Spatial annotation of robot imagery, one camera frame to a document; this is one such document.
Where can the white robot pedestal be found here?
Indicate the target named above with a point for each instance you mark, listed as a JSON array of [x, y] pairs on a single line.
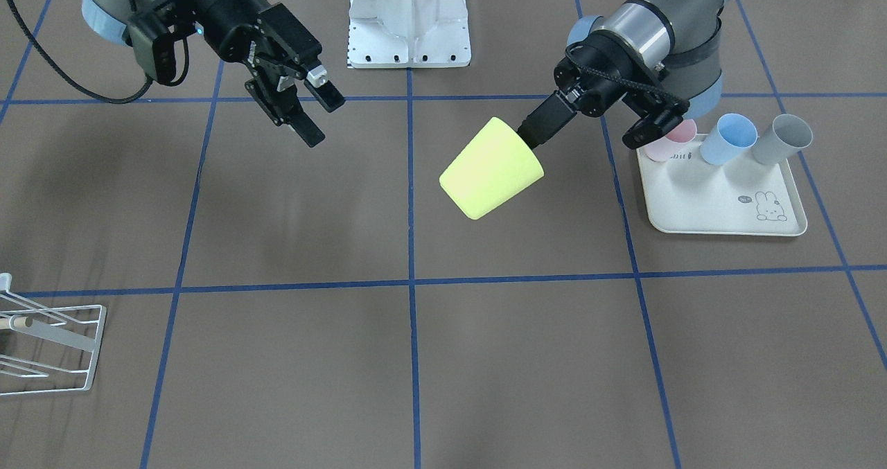
[[408, 34]]

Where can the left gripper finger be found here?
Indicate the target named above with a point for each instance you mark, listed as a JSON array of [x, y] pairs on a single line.
[[545, 121], [650, 128]]

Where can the pink plastic cup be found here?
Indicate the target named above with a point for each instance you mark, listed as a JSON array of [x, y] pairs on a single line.
[[664, 148]]

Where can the white wire cup rack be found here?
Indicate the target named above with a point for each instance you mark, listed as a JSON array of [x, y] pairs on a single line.
[[51, 349]]

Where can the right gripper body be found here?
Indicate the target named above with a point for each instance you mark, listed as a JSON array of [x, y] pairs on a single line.
[[231, 20]]

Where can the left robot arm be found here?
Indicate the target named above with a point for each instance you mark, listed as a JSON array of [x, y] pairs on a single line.
[[659, 57]]

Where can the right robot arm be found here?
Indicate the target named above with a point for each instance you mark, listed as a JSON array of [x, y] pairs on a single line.
[[108, 19]]

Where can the grey plastic cup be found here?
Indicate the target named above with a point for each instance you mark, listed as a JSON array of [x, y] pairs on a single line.
[[787, 135]]

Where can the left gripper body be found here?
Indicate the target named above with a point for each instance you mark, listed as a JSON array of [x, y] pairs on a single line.
[[601, 74]]

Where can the white plastic tray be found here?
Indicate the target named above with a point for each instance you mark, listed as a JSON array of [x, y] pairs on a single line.
[[687, 195]]

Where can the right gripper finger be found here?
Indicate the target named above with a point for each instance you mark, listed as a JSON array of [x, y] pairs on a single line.
[[325, 92], [284, 109]]

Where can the yellow plastic cup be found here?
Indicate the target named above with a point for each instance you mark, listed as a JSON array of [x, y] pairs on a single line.
[[493, 167]]

